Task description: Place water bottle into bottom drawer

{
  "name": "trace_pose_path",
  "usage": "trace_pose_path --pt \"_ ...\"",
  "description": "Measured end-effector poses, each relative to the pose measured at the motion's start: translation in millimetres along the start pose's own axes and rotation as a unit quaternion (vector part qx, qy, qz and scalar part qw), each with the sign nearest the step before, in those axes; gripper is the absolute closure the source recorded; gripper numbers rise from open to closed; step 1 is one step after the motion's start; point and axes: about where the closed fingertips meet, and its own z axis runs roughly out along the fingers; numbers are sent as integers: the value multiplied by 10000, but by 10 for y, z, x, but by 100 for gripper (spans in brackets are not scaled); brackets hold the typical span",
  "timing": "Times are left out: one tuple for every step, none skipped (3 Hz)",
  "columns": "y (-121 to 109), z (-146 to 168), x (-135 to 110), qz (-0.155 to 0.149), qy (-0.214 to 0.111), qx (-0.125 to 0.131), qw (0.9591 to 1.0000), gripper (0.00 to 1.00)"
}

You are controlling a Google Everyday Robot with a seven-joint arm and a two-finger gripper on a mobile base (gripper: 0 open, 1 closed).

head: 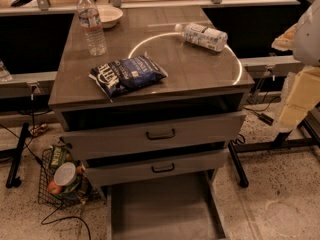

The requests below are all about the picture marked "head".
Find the black frame stand right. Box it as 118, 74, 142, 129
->
228, 107, 320, 154

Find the black table leg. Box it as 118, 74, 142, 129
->
228, 141, 249, 188
6, 123, 29, 188

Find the black wire basket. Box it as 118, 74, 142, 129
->
38, 149, 100, 209

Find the clear water bottle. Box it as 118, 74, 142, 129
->
77, 0, 107, 56

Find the grey drawer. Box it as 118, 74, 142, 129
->
64, 111, 245, 160
85, 149, 228, 187

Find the black power adapter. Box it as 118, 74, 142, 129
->
258, 113, 274, 126

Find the blue chip bag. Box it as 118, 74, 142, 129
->
89, 54, 168, 98

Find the black table leg right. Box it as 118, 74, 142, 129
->
228, 141, 249, 188

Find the can with white lid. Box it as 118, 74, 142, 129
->
54, 162, 80, 194

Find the black table leg left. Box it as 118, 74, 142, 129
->
6, 123, 29, 188

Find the middle grey drawer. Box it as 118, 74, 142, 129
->
85, 149, 228, 187

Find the green chip bag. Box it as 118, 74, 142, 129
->
49, 145, 74, 169

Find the black floor cable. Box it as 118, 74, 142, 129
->
40, 203, 92, 240

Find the top grey drawer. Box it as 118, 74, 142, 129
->
64, 111, 245, 160

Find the white bowl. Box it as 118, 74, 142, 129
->
99, 6, 123, 28

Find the grey drawer cabinet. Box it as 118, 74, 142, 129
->
49, 6, 253, 240

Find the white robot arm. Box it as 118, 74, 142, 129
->
271, 0, 320, 130

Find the white labelled bottle lying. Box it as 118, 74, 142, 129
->
174, 23, 228, 52

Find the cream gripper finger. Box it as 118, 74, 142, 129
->
278, 66, 320, 129
271, 25, 296, 51

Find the bottom open drawer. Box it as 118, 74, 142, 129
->
107, 171, 228, 240

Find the red apple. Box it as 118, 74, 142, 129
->
48, 181, 63, 195

